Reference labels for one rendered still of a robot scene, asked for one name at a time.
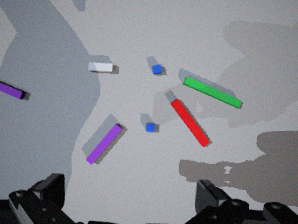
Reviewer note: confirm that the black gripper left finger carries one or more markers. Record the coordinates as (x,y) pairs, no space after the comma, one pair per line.
(23,205)

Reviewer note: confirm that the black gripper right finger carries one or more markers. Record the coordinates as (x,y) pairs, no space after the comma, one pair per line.
(208,194)

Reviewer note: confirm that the purple rod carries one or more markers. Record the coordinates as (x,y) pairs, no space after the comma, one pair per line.
(12,91)
(104,143)

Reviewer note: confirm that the small blue cube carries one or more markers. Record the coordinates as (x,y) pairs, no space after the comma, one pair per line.
(150,127)
(157,69)

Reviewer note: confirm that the red rod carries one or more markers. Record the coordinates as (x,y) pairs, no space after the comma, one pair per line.
(188,120)

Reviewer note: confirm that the grey rectangular block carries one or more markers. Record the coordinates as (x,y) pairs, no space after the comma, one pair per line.
(101,67)

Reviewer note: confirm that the green rod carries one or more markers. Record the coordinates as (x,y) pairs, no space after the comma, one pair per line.
(208,90)

